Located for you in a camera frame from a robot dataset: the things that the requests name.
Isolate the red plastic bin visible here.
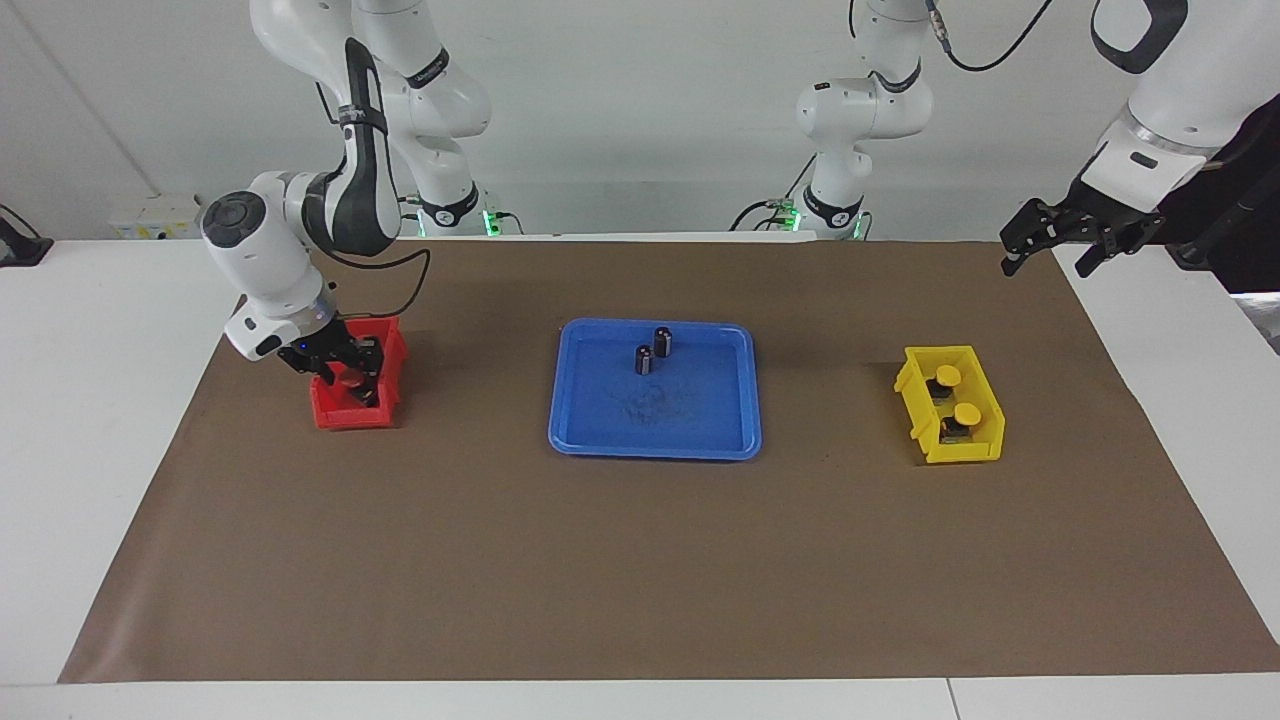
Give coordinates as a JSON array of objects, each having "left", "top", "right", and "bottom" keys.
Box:
[{"left": 309, "top": 316, "right": 409, "bottom": 431}]

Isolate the black equipment frame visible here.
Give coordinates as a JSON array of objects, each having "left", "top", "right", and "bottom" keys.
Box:
[{"left": 1140, "top": 95, "right": 1280, "bottom": 293}]

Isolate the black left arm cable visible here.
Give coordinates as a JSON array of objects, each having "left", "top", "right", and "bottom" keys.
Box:
[{"left": 920, "top": 0, "right": 1051, "bottom": 73}]

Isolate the yellow plastic bin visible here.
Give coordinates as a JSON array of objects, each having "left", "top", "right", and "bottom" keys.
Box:
[{"left": 893, "top": 345, "right": 1006, "bottom": 465}]

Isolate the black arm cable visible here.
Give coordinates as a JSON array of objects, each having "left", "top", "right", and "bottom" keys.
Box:
[
  {"left": 920, "top": 0, "right": 1051, "bottom": 73},
  {"left": 318, "top": 70, "right": 433, "bottom": 321}
]

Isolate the white power strip box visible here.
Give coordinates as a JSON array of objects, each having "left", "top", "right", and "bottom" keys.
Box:
[{"left": 108, "top": 195, "right": 206, "bottom": 241}]

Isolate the black left base cable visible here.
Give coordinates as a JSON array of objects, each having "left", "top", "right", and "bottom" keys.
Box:
[{"left": 730, "top": 155, "right": 816, "bottom": 233}]

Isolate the black clamp mount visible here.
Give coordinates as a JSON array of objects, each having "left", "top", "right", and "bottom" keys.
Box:
[{"left": 0, "top": 205, "right": 54, "bottom": 267}]

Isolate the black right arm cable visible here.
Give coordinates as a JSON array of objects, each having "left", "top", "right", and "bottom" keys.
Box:
[{"left": 318, "top": 70, "right": 433, "bottom": 321}]

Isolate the brown paper table mat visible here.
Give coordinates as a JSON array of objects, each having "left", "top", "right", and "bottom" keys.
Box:
[{"left": 58, "top": 238, "right": 1280, "bottom": 684}]

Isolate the blue plastic tray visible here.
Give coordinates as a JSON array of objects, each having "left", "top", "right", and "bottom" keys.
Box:
[{"left": 547, "top": 318, "right": 763, "bottom": 462}]

